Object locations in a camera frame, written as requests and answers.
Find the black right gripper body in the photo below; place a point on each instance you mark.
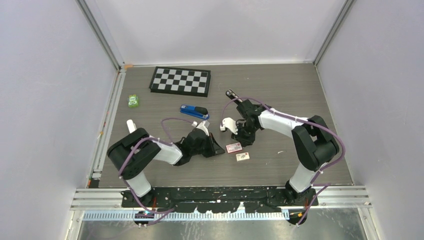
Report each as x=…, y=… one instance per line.
x=246, y=133

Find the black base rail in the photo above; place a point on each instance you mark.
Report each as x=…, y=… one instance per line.
x=254, y=199

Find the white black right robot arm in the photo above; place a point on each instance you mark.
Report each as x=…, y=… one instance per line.
x=314, y=146

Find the red staple box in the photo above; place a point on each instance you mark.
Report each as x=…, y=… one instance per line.
x=234, y=147

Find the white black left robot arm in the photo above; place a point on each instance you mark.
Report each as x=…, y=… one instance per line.
x=134, y=152

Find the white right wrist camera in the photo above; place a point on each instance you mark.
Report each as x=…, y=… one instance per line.
x=229, y=124

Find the black white chessboard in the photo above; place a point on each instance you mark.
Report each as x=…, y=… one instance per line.
x=180, y=81

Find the slotted cable duct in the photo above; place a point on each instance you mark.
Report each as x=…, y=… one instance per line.
x=135, y=215

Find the blue stapler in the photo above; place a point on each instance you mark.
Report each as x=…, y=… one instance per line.
x=195, y=111

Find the green toy block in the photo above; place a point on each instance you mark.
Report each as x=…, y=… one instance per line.
x=133, y=101

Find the white staple box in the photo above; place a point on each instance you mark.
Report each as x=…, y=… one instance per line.
x=242, y=156

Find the black stapler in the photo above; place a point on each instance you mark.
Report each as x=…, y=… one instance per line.
x=233, y=96

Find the white stapler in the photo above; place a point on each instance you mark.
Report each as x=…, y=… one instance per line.
x=131, y=126

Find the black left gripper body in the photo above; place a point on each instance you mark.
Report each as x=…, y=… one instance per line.
x=206, y=148

